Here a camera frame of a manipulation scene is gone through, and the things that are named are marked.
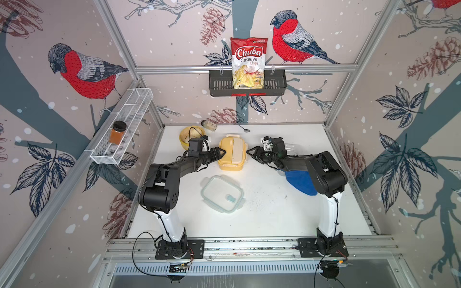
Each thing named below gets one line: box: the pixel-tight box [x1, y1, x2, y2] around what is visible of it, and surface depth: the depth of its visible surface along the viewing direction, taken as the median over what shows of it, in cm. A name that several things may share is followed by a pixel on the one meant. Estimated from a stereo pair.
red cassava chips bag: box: [230, 37, 269, 90], surface depth 87 cm
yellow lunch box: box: [217, 134, 248, 171], surface depth 99 cm
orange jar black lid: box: [109, 120, 128, 146], surface depth 68 cm
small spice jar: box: [200, 120, 218, 132], surface depth 120 cm
